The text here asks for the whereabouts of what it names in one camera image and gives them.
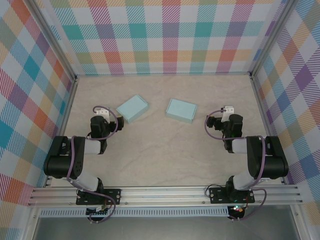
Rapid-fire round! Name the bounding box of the light blue paper box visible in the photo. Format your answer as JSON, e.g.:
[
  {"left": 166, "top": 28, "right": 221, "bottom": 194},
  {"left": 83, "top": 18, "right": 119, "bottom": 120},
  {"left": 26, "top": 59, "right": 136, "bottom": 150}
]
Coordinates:
[
  {"left": 116, "top": 94, "right": 150, "bottom": 125},
  {"left": 165, "top": 98, "right": 198, "bottom": 124}
]

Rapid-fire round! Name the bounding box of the small black controller board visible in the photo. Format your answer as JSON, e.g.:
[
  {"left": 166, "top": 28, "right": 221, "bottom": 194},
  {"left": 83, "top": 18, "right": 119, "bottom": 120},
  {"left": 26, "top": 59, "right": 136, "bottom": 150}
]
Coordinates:
[{"left": 86, "top": 206, "right": 111, "bottom": 216}]

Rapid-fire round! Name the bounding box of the small controller board with LED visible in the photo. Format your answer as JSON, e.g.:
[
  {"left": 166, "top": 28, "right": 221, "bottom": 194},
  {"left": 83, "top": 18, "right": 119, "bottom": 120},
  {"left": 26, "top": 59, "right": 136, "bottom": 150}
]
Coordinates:
[{"left": 229, "top": 204, "right": 245, "bottom": 214}]

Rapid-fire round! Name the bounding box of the grey metal panel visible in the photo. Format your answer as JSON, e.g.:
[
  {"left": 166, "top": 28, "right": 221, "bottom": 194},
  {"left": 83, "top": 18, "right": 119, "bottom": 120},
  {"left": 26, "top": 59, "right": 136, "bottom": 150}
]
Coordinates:
[{"left": 32, "top": 216, "right": 301, "bottom": 240}]

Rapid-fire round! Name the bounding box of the aluminium side floor rail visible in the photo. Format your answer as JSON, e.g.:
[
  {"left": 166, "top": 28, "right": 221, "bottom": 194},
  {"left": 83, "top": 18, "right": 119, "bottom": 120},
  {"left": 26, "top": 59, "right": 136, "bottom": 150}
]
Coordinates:
[{"left": 44, "top": 75, "right": 80, "bottom": 188}]

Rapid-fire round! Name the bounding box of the thin aluminium wall floor rail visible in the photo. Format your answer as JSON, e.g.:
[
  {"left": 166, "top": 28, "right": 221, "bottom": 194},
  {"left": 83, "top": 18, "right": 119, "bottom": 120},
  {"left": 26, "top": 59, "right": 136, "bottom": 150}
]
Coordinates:
[{"left": 75, "top": 71, "right": 252, "bottom": 77}]

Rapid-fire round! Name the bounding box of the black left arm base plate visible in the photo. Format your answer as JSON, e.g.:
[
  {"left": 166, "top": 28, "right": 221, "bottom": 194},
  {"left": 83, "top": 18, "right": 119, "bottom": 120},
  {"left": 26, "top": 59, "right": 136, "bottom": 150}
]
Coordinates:
[{"left": 76, "top": 188, "right": 123, "bottom": 206}]

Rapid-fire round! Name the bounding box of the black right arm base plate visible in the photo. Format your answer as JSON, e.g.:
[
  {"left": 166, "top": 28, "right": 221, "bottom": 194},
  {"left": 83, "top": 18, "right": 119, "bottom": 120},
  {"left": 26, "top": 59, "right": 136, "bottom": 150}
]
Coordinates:
[{"left": 208, "top": 186, "right": 256, "bottom": 204}]

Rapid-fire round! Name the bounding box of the long aluminium base rail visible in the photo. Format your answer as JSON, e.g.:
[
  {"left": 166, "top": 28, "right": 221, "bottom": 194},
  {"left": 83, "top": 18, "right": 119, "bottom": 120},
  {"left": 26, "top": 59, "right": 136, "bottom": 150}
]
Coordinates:
[{"left": 27, "top": 184, "right": 303, "bottom": 207}]

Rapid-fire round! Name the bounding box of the aluminium frame post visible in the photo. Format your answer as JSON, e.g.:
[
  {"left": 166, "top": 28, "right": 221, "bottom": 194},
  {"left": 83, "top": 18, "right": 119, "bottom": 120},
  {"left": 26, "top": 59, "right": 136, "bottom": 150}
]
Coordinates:
[
  {"left": 249, "top": 0, "right": 296, "bottom": 76},
  {"left": 27, "top": 0, "right": 78, "bottom": 81}
]

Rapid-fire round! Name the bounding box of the white slotted cable duct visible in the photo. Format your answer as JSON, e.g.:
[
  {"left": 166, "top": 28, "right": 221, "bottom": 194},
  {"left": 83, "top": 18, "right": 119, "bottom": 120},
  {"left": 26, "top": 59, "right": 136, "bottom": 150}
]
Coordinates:
[{"left": 39, "top": 206, "right": 230, "bottom": 218}]

